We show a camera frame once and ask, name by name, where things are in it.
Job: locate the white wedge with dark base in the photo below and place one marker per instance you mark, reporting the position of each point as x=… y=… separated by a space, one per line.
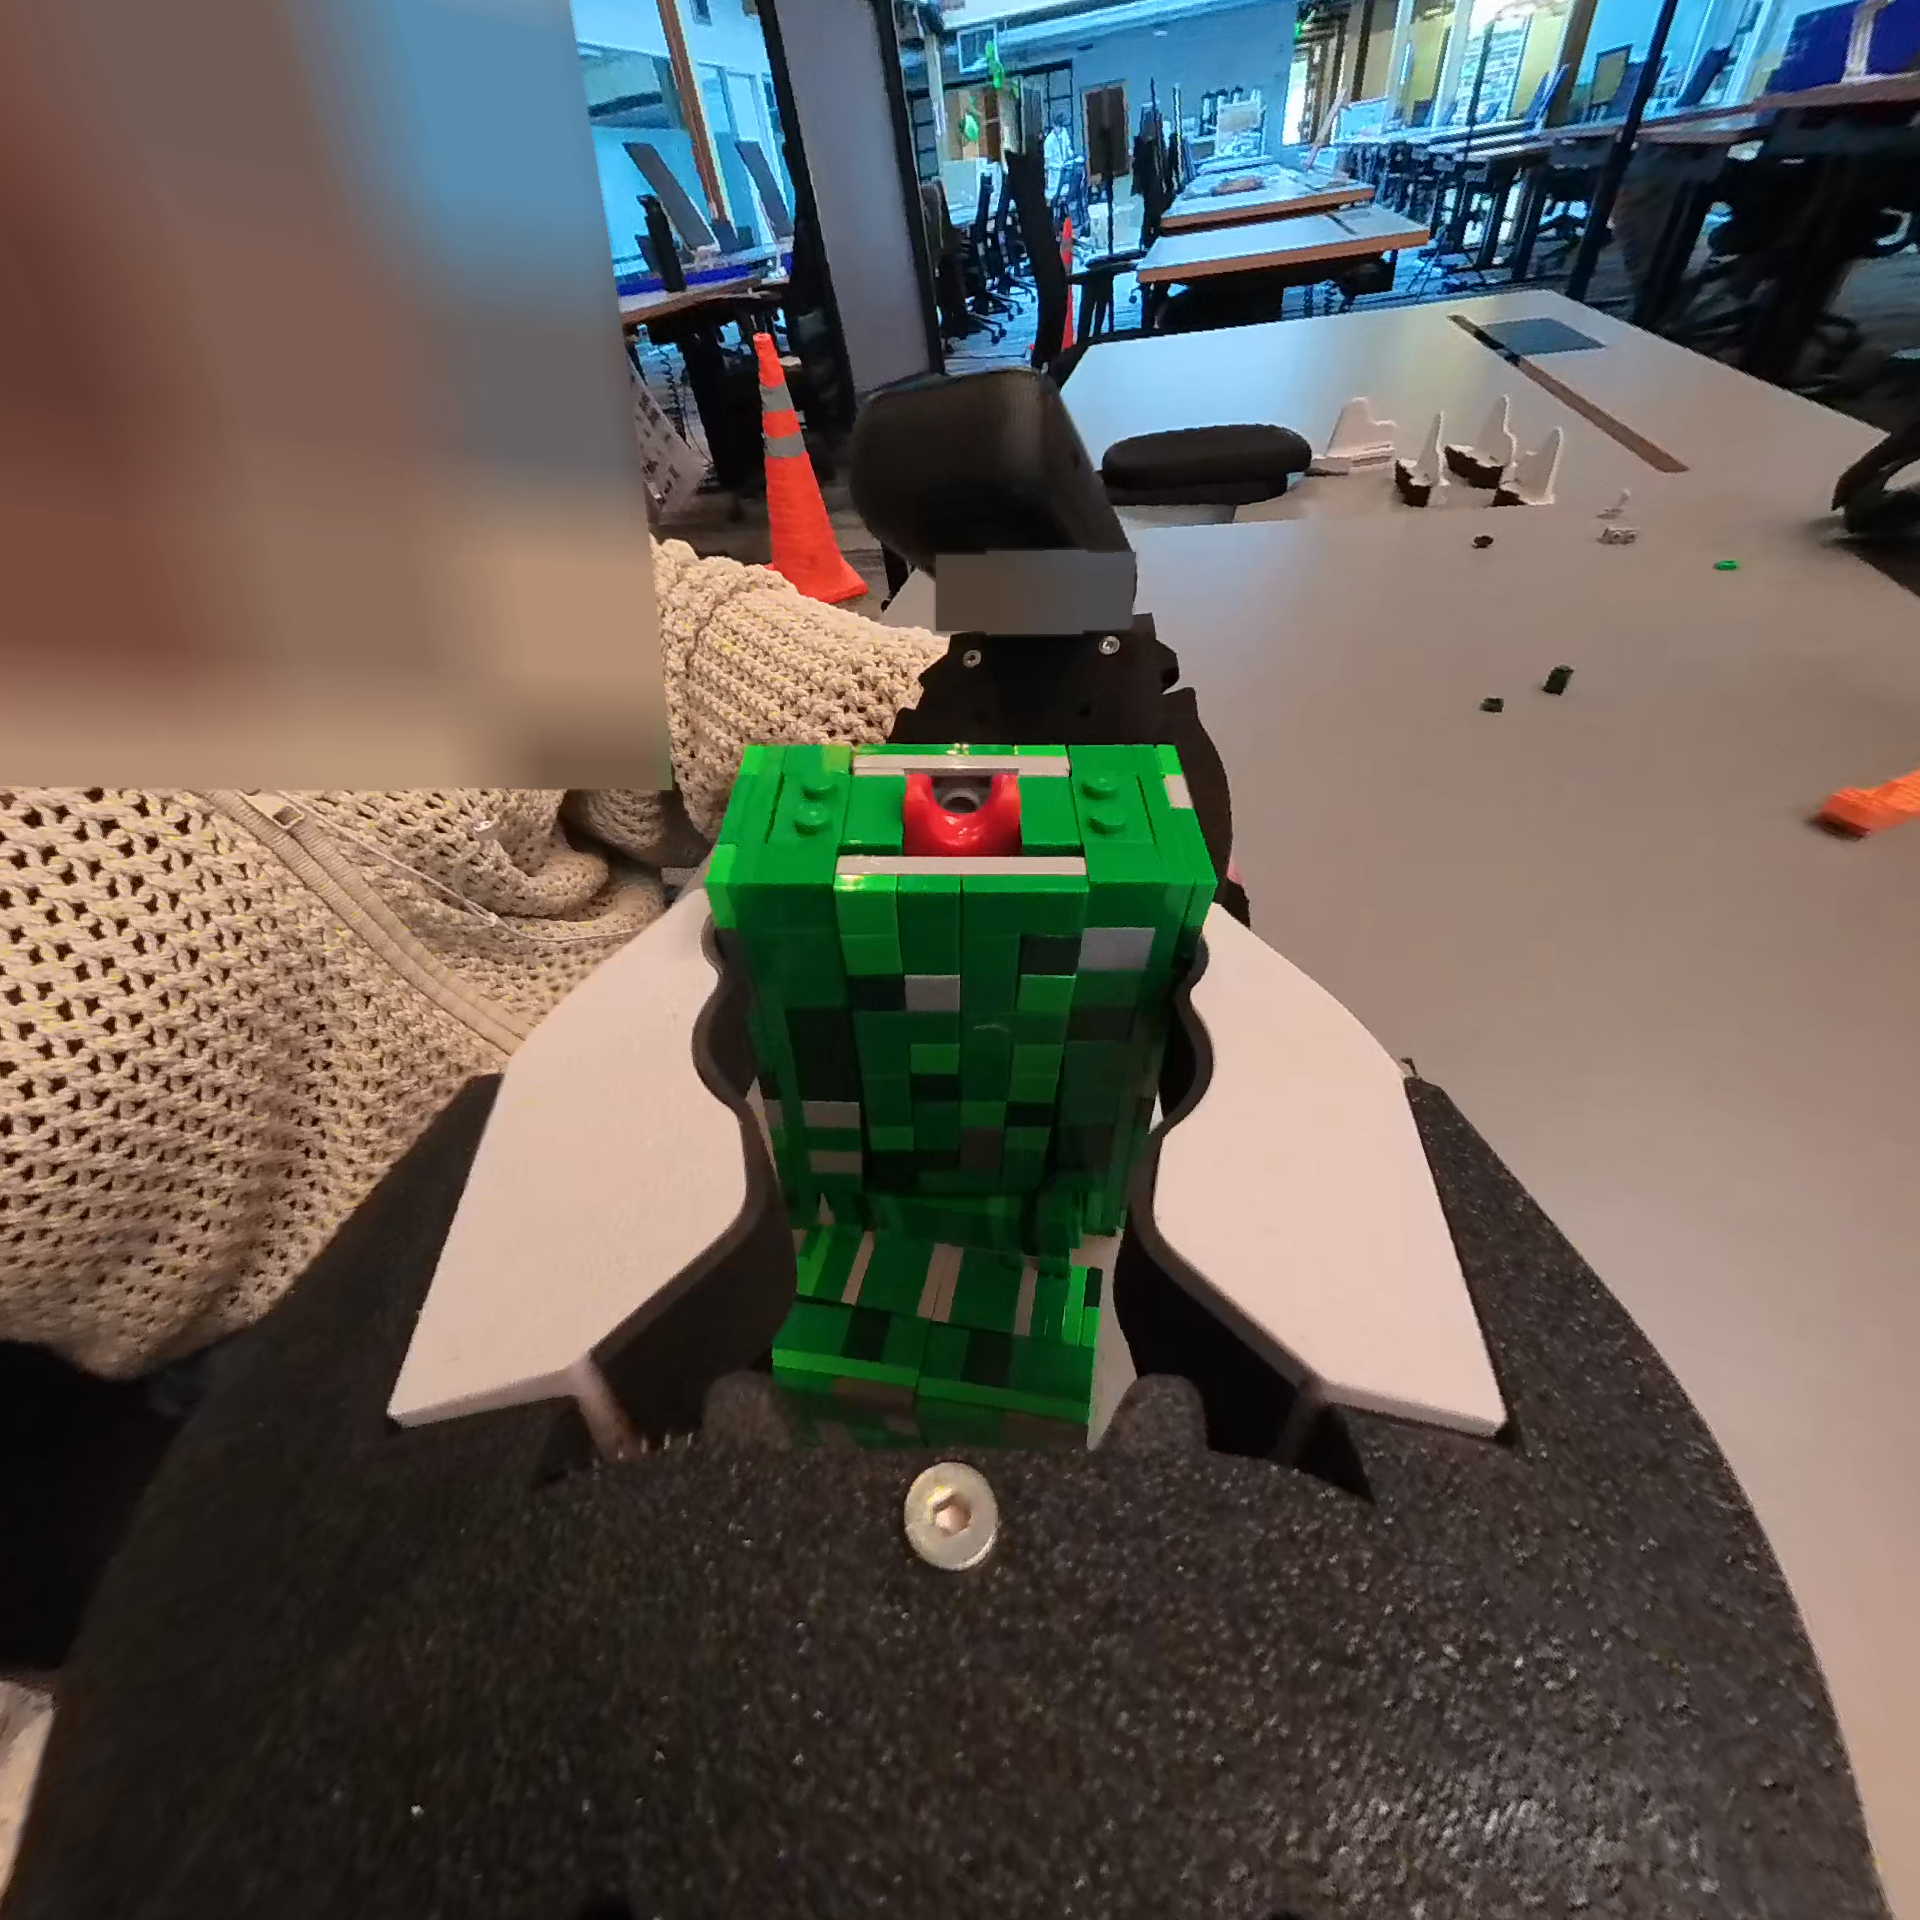
x=1422 y=474
x=1482 y=452
x=1539 y=474

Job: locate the black oval case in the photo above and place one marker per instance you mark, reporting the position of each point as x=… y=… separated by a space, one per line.
x=1200 y=458

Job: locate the cream knit sweater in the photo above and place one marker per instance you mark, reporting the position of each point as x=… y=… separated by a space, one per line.
x=182 y=1051

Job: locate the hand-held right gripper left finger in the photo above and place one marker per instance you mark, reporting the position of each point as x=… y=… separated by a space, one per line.
x=599 y=1186

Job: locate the person's left forearm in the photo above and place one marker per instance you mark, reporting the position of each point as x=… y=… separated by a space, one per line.
x=779 y=675

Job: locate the grey pillar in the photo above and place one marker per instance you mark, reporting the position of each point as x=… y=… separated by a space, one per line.
x=855 y=181

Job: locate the wooden desk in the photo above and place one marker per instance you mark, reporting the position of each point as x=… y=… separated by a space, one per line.
x=1275 y=241
x=1260 y=193

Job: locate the orange striped cone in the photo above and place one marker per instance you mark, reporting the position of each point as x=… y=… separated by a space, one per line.
x=802 y=511

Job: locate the white card stand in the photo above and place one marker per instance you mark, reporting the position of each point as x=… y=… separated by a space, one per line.
x=1366 y=443

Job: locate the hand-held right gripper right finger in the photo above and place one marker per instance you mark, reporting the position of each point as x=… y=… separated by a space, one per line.
x=1319 y=1202

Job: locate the black white folding stand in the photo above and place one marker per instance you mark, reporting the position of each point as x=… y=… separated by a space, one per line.
x=1882 y=481

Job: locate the orange lego brick separator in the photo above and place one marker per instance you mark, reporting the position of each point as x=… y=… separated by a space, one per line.
x=1867 y=807

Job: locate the green lego creeper figure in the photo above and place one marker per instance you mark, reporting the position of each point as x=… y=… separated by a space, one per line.
x=960 y=1021

